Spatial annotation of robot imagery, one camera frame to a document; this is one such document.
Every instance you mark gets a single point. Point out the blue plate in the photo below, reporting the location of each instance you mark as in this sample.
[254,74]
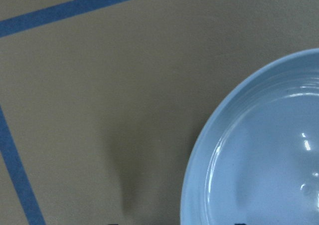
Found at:
[256,160]

